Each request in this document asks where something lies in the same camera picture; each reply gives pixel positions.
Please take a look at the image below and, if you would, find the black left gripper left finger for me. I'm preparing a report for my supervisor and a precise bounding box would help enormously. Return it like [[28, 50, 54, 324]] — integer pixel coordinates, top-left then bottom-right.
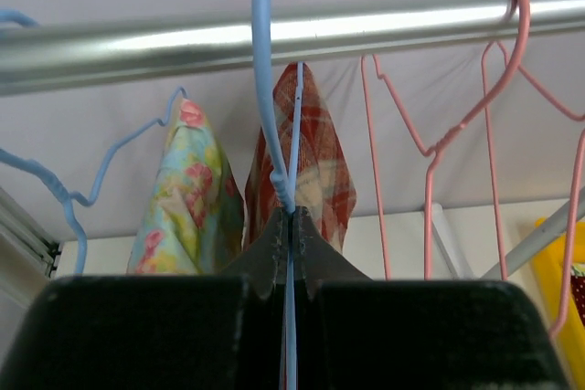
[[1, 210, 289, 389]]

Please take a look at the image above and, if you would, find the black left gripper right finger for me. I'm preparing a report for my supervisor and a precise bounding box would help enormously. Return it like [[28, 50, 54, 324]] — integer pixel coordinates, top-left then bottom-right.
[[292, 207, 569, 389]]

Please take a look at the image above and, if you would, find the floral pastel skirt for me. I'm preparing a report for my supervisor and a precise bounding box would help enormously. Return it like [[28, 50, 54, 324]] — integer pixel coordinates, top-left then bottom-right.
[[127, 99, 245, 275]]

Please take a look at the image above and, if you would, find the red plaid skirt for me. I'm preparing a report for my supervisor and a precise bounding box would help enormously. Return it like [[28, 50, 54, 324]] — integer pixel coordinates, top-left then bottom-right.
[[243, 66, 356, 252]]

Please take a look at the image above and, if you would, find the blue wire hanger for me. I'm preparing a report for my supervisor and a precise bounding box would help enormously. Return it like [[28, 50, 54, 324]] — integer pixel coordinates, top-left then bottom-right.
[[0, 8, 189, 275], [250, 0, 305, 390]]

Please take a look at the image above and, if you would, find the silver white clothes rack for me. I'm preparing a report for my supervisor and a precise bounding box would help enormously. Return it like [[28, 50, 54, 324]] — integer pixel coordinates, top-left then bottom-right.
[[0, 0, 585, 281]]

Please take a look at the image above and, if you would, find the yellow plastic bin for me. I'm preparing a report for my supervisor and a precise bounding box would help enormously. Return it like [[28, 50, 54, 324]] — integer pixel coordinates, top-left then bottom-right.
[[531, 221, 584, 389]]

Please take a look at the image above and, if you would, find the red polka dot cloth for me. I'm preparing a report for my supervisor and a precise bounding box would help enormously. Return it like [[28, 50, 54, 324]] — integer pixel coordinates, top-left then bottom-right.
[[570, 274, 585, 324]]

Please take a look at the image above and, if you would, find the pink wire hanger middle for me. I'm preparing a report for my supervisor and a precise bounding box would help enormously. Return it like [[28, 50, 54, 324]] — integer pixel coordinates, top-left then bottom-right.
[[359, 0, 532, 280]]

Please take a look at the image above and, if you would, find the pink wire hanger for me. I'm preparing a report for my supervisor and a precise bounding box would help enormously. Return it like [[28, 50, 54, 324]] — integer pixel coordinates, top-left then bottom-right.
[[480, 40, 585, 341], [359, 0, 532, 280]]

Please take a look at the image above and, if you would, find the pink wire hanger right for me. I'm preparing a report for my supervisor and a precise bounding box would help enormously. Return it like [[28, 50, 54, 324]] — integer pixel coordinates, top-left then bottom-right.
[[480, 40, 585, 341]]

